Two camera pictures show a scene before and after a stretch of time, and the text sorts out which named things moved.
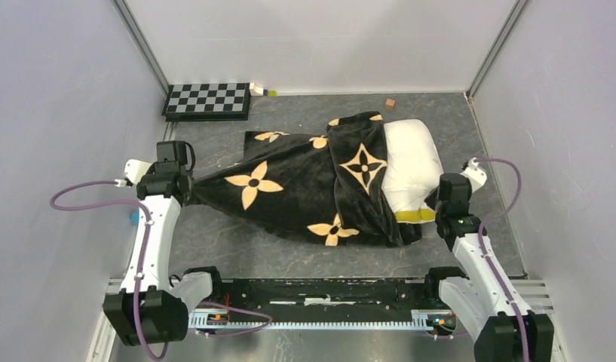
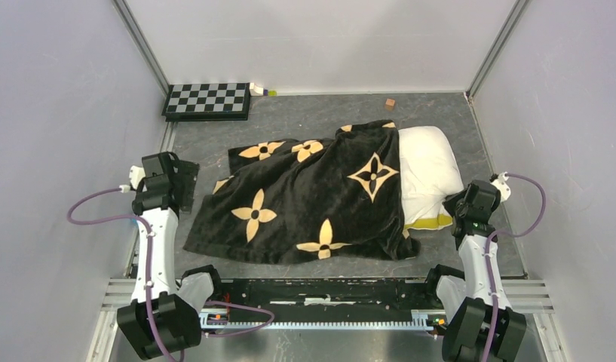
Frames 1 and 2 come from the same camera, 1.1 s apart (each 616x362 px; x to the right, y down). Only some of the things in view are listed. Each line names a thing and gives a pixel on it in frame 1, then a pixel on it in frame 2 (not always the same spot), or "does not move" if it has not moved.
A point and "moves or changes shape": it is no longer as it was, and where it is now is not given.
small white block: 255,90 does not move
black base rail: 322,299 does not move
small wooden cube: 390,104 does not move
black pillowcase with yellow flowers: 332,186 moves or changes shape
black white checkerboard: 206,102 does not move
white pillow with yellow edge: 414,169 moves or changes shape
